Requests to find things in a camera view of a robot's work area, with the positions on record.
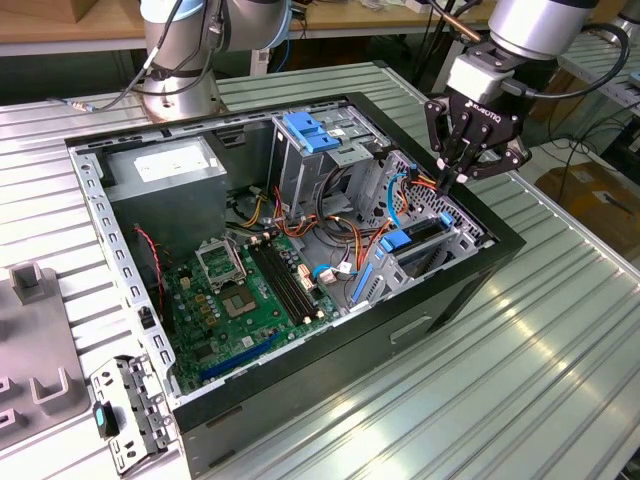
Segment black open PC case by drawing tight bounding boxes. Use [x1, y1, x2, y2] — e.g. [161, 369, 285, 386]
[63, 91, 527, 479]

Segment orange red power wire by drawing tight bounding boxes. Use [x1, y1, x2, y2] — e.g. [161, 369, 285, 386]
[394, 167, 451, 211]

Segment blue data wire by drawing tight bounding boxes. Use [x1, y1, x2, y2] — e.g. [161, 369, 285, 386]
[310, 163, 420, 284]

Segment CPU socket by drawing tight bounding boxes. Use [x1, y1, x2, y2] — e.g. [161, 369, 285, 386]
[221, 286, 260, 322]

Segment blue black bracket latch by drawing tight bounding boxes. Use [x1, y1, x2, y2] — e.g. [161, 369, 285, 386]
[92, 402, 121, 440]

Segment grey power supply unit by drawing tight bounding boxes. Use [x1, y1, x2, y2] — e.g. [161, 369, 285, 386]
[102, 135, 230, 261]

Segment grey parts rack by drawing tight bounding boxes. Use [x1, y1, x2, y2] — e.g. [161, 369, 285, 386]
[0, 263, 95, 454]

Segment grey metal drive cage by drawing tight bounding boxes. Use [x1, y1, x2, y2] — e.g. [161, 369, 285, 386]
[267, 106, 392, 224]

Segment wooden desk white frame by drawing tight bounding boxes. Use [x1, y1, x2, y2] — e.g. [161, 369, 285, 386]
[0, 0, 501, 59]

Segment blue plastic drive latch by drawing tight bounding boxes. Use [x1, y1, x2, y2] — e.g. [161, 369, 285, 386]
[281, 112, 342, 155]

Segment metal socket cover frame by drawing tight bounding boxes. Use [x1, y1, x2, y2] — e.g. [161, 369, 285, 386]
[193, 238, 250, 293]

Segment metal slat side table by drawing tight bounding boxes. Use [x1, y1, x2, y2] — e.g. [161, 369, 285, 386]
[519, 29, 640, 146]

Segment grey metal disk bay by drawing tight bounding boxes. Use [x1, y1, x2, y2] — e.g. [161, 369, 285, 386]
[347, 214, 496, 314]

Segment RAM slot white clips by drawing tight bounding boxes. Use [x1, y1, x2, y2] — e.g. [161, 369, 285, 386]
[255, 240, 314, 323]
[269, 236, 327, 317]

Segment large cardboard box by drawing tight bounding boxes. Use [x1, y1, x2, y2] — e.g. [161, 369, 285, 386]
[534, 162, 640, 254]

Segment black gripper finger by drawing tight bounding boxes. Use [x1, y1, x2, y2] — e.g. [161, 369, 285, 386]
[423, 97, 465, 196]
[448, 118, 533, 195]

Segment black cable silver plug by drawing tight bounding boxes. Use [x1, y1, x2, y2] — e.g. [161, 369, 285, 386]
[47, 0, 226, 112]

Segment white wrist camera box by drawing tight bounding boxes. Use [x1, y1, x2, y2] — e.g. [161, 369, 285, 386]
[446, 53, 519, 104]

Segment RAM slot black clips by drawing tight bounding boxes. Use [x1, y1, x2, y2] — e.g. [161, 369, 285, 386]
[262, 238, 321, 320]
[248, 242, 307, 325]

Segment thin metal locking lever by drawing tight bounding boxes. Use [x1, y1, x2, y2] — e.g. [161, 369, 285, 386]
[225, 235, 250, 291]

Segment multicolour supply wire bundle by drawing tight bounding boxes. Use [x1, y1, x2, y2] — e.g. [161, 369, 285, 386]
[224, 164, 391, 271]

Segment green motherboard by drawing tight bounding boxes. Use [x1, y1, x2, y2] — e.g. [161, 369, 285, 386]
[162, 233, 342, 397]

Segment red black twisted wire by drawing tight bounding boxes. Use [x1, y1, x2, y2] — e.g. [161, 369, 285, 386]
[132, 225, 167, 321]

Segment small brown box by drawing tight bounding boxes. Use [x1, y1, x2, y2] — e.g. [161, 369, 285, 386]
[69, 0, 96, 25]

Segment grey metal slot bracket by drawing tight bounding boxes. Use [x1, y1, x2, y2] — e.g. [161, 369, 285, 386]
[88, 352, 180, 476]

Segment blue expansion slot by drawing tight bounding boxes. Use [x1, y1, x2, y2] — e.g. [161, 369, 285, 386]
[198, 332, 282, 382]

